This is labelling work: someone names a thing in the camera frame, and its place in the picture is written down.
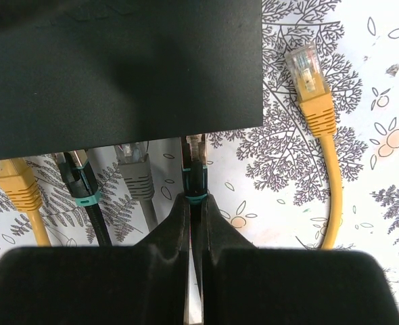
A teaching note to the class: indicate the black network switch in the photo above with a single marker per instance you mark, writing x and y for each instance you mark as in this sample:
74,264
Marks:
88,74

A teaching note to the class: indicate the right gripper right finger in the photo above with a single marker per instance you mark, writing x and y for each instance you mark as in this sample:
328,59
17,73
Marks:
244,284

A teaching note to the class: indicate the floral table mat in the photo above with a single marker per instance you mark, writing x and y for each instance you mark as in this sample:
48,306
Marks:
270,182

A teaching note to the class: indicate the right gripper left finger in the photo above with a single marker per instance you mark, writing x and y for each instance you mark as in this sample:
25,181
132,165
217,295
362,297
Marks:
145,283

